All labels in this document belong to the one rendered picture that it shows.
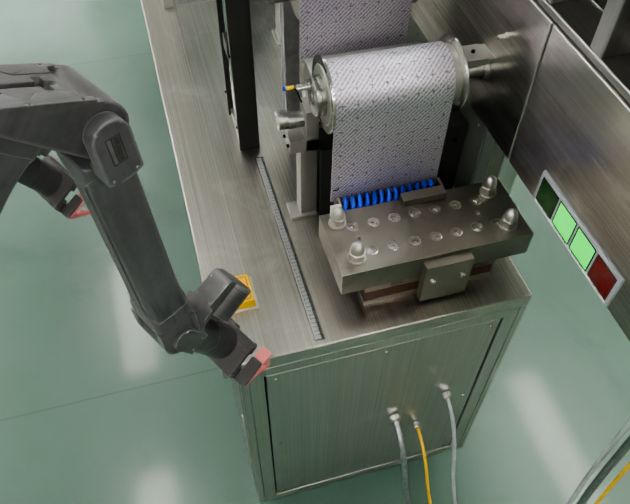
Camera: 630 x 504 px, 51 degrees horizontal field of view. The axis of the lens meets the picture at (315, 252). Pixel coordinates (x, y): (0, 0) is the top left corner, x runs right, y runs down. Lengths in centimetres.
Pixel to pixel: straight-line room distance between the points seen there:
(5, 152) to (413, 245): 89
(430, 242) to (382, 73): 34
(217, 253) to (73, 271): 130
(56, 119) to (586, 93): 79
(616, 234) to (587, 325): 152
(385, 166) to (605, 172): 45
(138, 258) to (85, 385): 166
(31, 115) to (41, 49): 328
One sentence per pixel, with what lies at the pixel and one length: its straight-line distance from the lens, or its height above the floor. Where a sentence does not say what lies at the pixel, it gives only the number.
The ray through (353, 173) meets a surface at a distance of 135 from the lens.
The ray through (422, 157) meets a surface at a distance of 139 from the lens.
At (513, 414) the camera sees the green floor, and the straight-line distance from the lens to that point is 234.
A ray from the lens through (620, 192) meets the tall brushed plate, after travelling 108.
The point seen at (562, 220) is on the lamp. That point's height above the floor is 119.
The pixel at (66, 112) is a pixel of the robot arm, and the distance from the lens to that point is 59.
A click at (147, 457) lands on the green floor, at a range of 224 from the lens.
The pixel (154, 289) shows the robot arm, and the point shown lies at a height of 138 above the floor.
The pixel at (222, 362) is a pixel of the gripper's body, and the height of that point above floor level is 111.
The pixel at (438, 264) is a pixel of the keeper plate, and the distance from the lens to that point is 130.
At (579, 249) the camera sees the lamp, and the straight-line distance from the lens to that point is 119.
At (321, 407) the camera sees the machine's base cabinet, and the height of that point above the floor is 62.
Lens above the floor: 203
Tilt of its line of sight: 51 degrees down
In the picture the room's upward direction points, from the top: 1 degrees clockwise
